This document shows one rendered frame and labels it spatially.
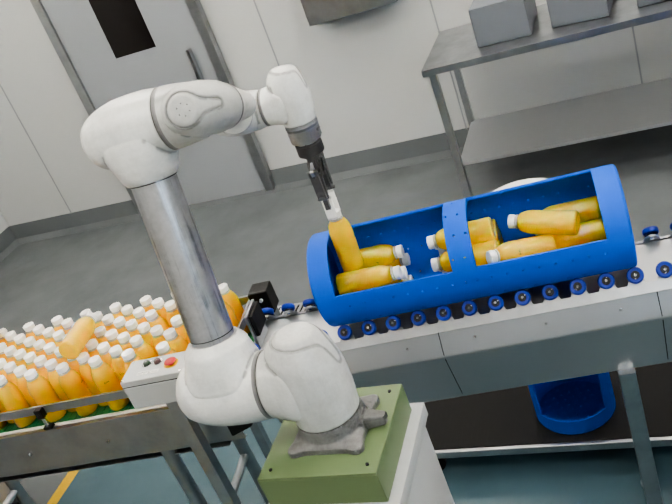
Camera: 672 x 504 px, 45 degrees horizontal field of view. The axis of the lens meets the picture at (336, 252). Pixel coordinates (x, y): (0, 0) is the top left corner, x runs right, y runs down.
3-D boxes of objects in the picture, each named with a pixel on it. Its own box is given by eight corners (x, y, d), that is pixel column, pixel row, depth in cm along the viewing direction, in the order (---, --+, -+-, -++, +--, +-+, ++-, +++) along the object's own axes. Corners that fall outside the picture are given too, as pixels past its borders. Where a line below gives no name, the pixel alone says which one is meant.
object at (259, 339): (265, 347, 254) (250, 316, 248) (258, 349, 255) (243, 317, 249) (272, 328, 263) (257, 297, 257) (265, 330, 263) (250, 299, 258)
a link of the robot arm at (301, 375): (355, 429, 173) (320, 348, 164) (277, 440, 179) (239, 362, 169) (365, 380, 187) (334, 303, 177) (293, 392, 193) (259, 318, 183)
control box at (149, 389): (195, 398, 230) (180, 370, 225) (134, 409, 235) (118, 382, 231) (205, 375, 238) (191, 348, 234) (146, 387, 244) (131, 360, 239)
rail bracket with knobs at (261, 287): (275, 319, 273) (264, 294, 268) (256, 323, 275) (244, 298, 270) (281, 302, 281) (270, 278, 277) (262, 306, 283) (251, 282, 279)
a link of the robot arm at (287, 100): (322, 109, 221) (278, 120, 225) (303, 54, 214) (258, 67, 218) (314, 124, 212) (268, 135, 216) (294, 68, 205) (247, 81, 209)
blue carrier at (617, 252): (643, 287, 215) (627, 198, 200) (334, 346, 240) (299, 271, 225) (625, 228, 238) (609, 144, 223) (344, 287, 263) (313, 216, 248)
